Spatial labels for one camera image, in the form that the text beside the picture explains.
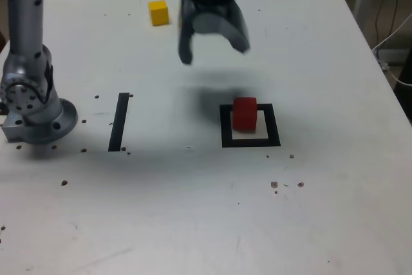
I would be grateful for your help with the yellow cube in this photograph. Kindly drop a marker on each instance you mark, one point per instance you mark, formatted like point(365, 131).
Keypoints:
point(159, 14)

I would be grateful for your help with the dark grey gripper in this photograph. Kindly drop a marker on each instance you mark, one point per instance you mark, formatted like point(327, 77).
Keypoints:
point(212, 7)

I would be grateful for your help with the red cube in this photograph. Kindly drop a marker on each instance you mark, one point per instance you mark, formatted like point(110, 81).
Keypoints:
point(244, 117)

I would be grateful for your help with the black tape strip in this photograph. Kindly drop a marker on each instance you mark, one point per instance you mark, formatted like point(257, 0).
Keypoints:
point(117, 127)

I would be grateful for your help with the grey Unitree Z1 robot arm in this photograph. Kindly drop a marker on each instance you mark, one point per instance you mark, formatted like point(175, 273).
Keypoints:
point(25, 14)

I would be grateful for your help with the black tape square outline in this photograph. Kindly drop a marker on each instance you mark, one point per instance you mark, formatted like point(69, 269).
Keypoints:
point(225, 136)

